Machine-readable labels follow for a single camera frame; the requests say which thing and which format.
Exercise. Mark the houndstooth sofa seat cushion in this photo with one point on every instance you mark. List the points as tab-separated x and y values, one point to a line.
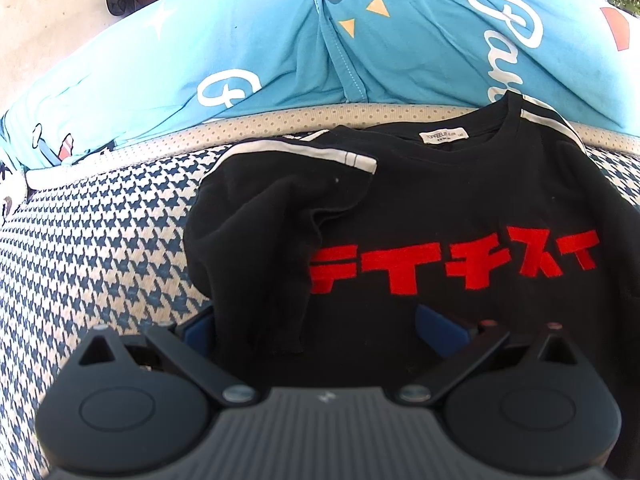
100	240

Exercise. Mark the blue printed sofa cover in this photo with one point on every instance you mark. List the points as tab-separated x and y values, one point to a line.
250	35

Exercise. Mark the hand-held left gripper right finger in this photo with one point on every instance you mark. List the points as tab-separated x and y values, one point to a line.
440	330

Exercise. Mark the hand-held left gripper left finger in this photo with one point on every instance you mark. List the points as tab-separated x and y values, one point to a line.
197	332

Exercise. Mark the black t-shirt with red print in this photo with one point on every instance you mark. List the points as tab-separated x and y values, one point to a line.
425	200

